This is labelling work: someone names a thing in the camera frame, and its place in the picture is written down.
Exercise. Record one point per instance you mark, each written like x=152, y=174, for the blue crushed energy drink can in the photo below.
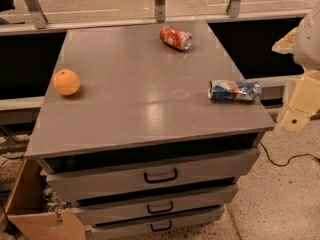
x=233, y=90

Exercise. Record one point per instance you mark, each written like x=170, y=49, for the orange fruit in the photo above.
x=66, y=82

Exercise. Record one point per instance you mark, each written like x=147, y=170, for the grey drawer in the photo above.
x=155, y=224
x=155, y=203
x=107, y=181

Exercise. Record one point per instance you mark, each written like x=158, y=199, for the left metal railing post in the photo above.
x=39, y=19

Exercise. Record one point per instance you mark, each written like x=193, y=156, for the middle metal railing post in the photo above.
x=160, y=13

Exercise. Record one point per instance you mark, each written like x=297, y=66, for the bottom grey drawer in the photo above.
x=155, y=224

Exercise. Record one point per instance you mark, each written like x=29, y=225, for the top grey drawer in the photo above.
x=107, y=181

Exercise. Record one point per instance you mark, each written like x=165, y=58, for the middle grey drawer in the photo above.
x=155, y=203

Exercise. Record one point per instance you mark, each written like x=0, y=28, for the cardboard box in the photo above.
x=28, y=211

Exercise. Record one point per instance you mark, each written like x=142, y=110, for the grey drawer cabinet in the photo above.
x=140, y=101

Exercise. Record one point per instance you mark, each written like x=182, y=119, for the red crushed soda can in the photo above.
x=176, y=38

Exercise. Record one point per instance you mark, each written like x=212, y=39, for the right metal railing post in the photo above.
x=233, y=8

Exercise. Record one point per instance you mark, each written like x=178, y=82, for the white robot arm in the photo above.
x=303, y=42

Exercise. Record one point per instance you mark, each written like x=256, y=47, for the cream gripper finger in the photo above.
x=303, y=103
x=285, y=45

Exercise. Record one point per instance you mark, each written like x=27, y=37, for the metal railing post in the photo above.
x=233, y=8
x=39, y=19
x=160, y=13

